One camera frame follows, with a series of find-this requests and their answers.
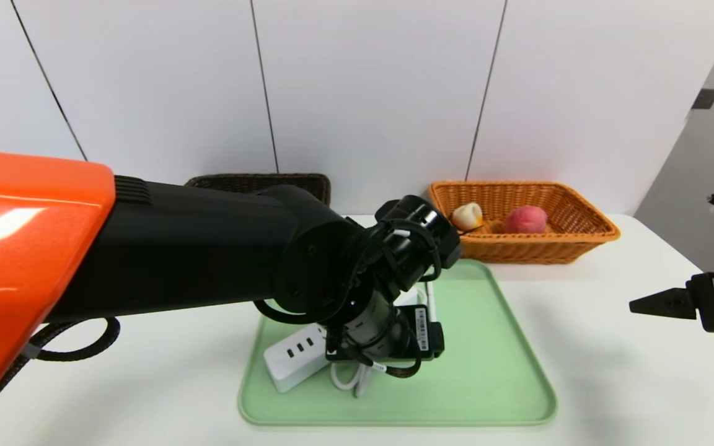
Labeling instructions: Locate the pink toy peach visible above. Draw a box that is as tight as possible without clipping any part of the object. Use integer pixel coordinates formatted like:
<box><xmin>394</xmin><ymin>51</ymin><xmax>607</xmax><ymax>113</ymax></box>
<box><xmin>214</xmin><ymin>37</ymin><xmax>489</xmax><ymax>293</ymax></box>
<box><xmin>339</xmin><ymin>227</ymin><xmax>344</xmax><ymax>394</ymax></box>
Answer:
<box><xmin>505</xmin><ymin>205</ymin><xmax>549</xmax><ymax>235</ymax></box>

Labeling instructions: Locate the yellow and white toy bun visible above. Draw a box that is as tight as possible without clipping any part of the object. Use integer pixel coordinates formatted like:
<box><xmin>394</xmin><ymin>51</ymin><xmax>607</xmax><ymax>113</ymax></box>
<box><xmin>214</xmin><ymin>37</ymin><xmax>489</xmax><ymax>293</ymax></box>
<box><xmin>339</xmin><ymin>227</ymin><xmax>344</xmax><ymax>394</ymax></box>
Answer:
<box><xmin>452</xmin><ymin>203</ymin><xmax>485</xmax><ymax>232</ymax></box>

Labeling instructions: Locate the white power strip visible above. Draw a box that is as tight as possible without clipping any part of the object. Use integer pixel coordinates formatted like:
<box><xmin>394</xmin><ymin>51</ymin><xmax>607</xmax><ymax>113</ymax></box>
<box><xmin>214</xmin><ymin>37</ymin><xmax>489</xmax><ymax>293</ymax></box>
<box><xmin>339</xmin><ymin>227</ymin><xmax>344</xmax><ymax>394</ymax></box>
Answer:
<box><xmin>264</xmin><ymin>286</ymin><xmax>421</xmax><ymax>393</ymax></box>

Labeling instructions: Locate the orange wicker basket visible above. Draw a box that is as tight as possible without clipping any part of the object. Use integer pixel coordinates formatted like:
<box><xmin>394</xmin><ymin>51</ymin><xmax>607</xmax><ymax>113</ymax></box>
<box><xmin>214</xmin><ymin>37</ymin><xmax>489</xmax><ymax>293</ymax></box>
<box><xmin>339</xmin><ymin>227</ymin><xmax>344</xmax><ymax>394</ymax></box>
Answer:
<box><xmin>428</xmin><ymin>180</ymin><xmax>620</xmax><ymax>265</ymax></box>

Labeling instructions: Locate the dark brown wicker basket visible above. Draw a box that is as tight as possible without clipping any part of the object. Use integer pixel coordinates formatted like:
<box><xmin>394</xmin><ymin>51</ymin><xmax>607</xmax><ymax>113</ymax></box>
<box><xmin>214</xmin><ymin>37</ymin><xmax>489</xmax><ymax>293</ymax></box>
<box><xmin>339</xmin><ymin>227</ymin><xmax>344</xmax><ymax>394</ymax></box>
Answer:
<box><xmin>185</xmin><ymin>173</ymin><xmax>332</xmax><ymax>208</ymax></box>

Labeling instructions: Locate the light green plastic tray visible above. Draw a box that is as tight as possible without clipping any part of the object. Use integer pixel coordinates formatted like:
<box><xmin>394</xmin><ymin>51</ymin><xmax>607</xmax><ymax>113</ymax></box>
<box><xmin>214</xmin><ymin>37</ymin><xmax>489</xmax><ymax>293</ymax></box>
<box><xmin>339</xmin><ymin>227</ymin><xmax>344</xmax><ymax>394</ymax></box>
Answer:
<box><xmin>238</xmin><ymin>258</ymin><xmax>558</xmax><ymax>427</ymax></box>

